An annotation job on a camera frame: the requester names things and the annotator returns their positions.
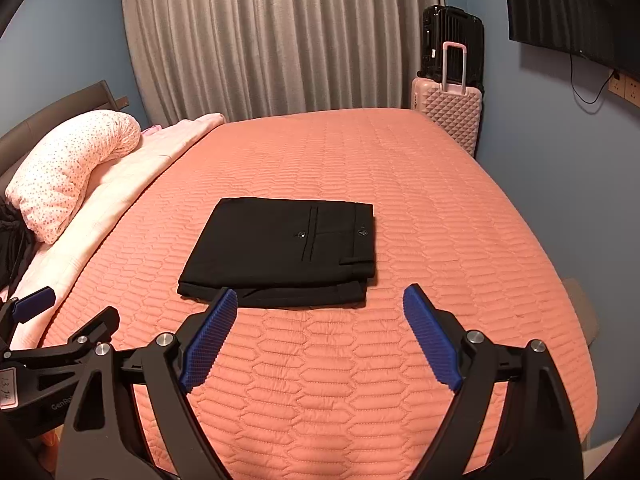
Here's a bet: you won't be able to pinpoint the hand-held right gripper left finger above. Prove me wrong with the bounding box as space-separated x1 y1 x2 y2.
55 287 239 480

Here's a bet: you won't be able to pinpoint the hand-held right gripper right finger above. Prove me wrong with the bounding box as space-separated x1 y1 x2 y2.
402 283 584 480

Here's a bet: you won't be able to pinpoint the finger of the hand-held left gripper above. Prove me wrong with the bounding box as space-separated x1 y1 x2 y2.
30 306 121 361
0 286 56 323

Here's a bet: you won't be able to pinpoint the black pants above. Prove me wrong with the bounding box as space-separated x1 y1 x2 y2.
177 197 376 309

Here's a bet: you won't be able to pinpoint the dark cloth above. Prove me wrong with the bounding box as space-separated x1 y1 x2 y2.
0 199 37 301

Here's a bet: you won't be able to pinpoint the pink dotted pillow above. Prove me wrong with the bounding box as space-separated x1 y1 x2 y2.
5 109 142 245

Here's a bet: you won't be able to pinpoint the pale pink blanket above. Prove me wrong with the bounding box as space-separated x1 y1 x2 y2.
10 112 227 351

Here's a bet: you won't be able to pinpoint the bed with orange quilt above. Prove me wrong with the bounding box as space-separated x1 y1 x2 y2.
37 107 601 480

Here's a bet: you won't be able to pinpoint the grey bed headboard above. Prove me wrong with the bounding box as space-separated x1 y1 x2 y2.
0 79 126 186

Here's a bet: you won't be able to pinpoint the pink hard-shell suitcase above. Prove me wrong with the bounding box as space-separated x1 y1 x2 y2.
410 41 487 158

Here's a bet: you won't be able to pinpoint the grey pleated curtain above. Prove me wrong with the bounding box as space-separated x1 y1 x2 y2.
120 0 446 126

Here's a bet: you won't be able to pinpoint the black hard-shell suitcase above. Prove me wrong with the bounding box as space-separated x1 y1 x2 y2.
417 5 486 96

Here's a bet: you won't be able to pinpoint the black power cable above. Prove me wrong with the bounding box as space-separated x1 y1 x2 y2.
570 52 621 106

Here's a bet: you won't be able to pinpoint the wall socket panel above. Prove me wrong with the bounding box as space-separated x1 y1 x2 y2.
607 77 640 103

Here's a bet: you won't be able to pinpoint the black wall television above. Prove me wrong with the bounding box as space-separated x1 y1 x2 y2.
500 0 640 73

